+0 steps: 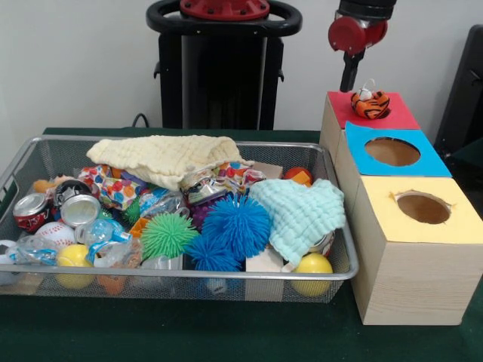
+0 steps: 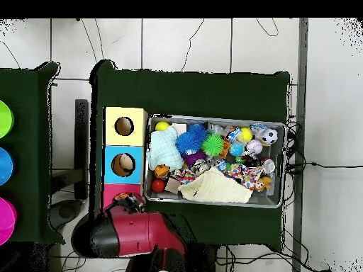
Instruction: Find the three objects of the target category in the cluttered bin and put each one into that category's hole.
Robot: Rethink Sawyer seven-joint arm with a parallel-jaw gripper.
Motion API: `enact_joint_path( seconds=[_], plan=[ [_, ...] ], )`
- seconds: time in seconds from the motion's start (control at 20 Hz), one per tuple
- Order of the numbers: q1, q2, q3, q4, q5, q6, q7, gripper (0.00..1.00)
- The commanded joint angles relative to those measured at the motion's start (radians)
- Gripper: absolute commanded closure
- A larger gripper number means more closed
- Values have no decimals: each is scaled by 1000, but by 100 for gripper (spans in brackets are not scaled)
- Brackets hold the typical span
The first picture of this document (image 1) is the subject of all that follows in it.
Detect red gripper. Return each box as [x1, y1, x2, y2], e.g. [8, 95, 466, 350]
[327, 15, 389, 93]

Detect orange striped tiger plush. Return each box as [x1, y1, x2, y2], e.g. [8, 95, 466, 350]
[350, 78, 392, 120]

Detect cream waffle cloth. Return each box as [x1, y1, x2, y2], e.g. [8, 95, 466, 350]
[85, 134, 254, 192]

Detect wooden box with three holes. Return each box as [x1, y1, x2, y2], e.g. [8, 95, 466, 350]
[318, 90, 483, 326]

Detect silver mesh bin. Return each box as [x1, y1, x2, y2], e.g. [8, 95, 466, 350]
[0, 135, 360, 305]

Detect black upright panel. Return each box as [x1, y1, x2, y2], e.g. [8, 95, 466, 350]
[433, 24, 483, 154]

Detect dark green table cloth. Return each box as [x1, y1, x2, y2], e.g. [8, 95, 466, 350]
[448, 136, 483, 170]
[0, 127, 483, 362]

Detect mint waffle cloth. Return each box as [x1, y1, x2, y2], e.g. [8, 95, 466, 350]
[248, 179, 347, 265]

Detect large blue spiky ball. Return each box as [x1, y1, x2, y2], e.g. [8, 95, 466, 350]
[202, 194, 272, 261]

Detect yellow plastic ball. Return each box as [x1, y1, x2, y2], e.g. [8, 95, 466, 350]
[291, 252, 334, 297]
[56, 244, 94, 290]

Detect small blue spiky ball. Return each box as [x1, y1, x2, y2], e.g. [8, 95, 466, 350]
[183, 234, 243, 272]

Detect green spiky ball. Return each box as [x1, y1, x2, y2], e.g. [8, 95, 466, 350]
[141, 213, 200, 261]

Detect silver drink can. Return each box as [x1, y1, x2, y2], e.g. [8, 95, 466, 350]
[60, 195, 102, 229]

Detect brown plush toy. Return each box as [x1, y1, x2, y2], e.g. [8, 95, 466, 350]
[32, 175, 76, 194]

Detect white baseball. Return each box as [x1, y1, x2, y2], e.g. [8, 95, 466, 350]
[34, 221, 76, 248]

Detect red cola can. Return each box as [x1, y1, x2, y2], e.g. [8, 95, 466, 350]
[13, 192, 53, 232]

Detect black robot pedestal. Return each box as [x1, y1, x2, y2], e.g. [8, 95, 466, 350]
[146, 0, 303, 131]

